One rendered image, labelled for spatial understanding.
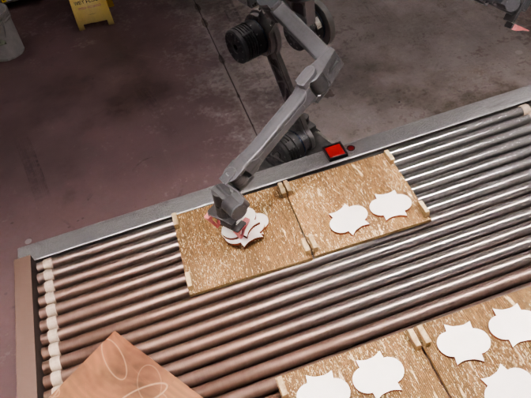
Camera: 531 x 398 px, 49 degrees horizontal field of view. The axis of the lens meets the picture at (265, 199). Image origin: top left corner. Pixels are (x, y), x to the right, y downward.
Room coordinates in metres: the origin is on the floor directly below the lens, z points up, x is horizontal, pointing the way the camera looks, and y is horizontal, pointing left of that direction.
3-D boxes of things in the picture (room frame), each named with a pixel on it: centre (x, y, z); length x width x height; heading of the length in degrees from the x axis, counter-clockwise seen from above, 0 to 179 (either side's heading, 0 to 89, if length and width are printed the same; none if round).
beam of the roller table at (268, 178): (1.54, -0.12, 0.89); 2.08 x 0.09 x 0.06; 101
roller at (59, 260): (1.47, -0.13, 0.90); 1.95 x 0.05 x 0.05; 101
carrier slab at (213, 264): (1.25, 0.11, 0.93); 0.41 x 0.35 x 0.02; 98
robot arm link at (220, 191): (1.23, 0.13, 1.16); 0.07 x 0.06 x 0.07; 30
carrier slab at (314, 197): (1.31, -0.30, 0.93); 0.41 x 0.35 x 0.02; 99
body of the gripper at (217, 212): (1.24, 0.13, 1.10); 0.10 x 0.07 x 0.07; 48
